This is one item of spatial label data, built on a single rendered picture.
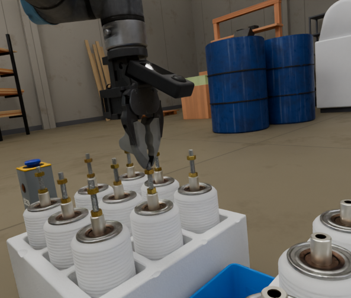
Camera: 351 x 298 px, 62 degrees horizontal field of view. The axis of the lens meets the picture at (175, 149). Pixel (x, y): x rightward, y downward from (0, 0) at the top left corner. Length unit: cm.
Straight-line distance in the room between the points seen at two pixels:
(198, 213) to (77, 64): 819
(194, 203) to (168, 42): 1012
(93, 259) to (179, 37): 1068
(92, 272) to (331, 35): 423
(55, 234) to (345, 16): 422
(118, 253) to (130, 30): 36
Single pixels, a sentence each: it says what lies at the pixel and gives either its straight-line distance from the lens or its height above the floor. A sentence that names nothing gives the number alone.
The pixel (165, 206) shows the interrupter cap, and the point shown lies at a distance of 57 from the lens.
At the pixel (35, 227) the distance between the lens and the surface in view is 70.
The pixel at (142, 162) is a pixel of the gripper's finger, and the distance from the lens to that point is 53.
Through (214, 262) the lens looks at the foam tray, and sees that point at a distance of 62.
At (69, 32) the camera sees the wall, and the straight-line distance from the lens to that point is 880.
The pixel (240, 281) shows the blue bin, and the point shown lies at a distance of 64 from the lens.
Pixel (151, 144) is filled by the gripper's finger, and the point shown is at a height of 37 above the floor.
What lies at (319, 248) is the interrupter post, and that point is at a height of 27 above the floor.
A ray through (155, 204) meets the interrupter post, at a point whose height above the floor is 26.
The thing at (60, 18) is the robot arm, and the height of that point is 60.
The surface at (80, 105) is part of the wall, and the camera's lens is 856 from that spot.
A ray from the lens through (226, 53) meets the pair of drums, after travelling 310.
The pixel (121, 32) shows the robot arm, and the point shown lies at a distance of 52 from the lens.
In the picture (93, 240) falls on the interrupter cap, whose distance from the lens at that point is 48.
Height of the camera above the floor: 46
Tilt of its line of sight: 10 degrees down
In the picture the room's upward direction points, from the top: 7 degrees counter-clockwise
